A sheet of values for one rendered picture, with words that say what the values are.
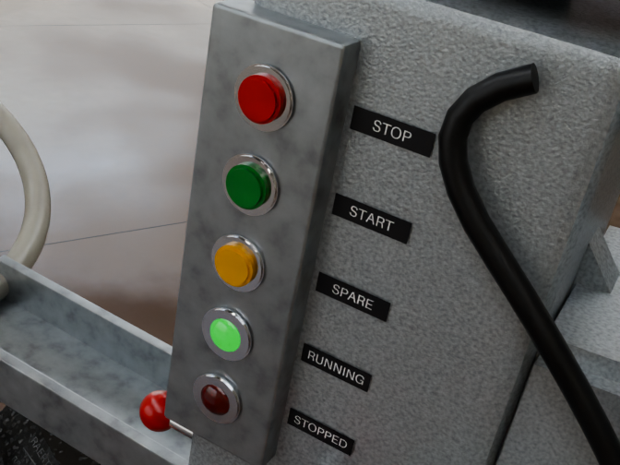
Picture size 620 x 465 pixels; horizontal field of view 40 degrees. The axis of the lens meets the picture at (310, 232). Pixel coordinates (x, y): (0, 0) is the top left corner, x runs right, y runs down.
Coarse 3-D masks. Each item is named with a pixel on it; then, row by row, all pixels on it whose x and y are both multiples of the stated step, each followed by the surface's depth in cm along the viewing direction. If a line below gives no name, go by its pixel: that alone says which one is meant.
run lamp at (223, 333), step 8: (216, 320) 51; (224, 320) 51; (216, 328) 51; (224, 328) 50; (232, 328) 50; (216, 336) 51; (224, 336) 51; (232, 336) 50; (216, 344) 51; (224, 344) 51; (232, 344) 51
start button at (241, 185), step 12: (240, 168) 46; (252, 168) 45; (228, 180) 46; (240, 180) 46; (252, 180) 45; (264, 180) 45; (228, 192) 46; (240, 192) 46; (252, 192) 46; (264, 192) 46; (240, 204) 46; (252, 204) 46
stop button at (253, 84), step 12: (252, 84) 43; (264, 84) 43; (276, 84) 43; (240, 96) 44; (252, 96) 43; (264, 96) 43; (276, 96) 43; (252, 108) 44; (264, 108) 43; (276, 108) 43; (252, 120) 44; (264, 120) 44
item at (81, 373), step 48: (48, 288) 86; (0, 336) 84; (48, 336) 86; (96, 336) 85; (144, 336) 82; (0, 384) 77; (48, 384) 74; (96, 384) 81; (144, 384) 83; (96, 432) 72; (144, 432) 77
